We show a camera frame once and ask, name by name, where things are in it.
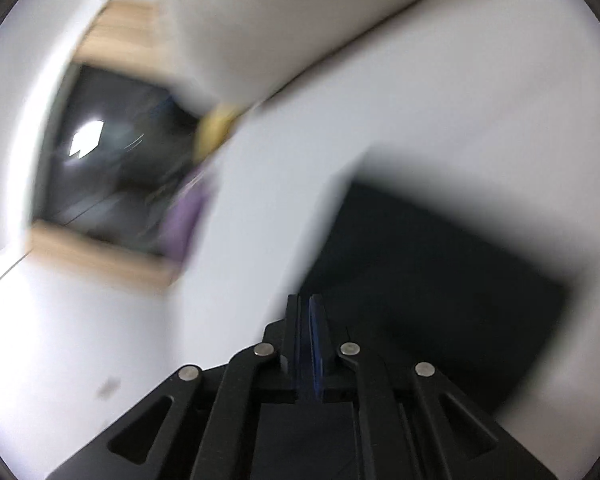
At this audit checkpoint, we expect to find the purple cloth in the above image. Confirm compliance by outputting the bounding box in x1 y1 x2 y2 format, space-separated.
157 165 221 268

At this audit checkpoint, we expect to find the dark window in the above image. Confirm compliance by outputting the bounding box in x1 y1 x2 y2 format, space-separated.
32 62 211 256

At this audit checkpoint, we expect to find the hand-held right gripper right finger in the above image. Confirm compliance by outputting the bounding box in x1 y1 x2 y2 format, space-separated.
307 294 556 480

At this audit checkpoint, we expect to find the white bed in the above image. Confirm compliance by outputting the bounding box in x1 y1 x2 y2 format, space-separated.
0 0 600 480

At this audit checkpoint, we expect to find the black mat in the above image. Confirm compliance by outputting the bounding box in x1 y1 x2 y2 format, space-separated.
300 150 573 416

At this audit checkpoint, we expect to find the wooden framed dark box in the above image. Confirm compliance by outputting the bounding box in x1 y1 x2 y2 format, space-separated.
25 0 201 291

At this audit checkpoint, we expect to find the yellow object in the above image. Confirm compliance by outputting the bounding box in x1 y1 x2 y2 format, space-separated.
192 102 246 163

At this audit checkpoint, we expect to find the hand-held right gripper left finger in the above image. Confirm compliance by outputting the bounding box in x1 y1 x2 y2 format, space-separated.
46 294 307 480

